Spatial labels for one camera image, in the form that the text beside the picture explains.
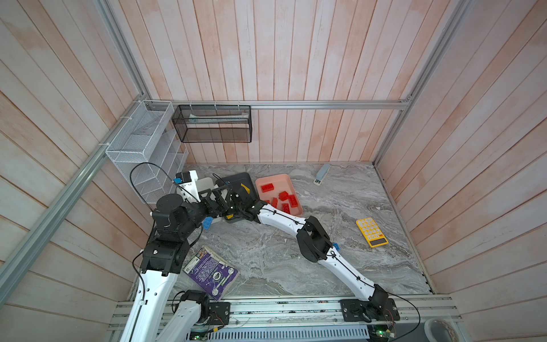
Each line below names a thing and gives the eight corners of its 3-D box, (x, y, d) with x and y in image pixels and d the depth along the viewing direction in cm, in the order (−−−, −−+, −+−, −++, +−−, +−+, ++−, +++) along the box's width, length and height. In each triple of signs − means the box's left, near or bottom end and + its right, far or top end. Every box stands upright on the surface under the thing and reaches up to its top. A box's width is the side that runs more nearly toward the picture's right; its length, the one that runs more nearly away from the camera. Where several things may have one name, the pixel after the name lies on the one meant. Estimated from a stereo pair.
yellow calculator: (371, 248, 91) (373, 247, 89) (355, 222, 99) (356, 220, 98) (387, 244, 92) (389, 242, 91) (369, 218, 101) (371, 216, 99)
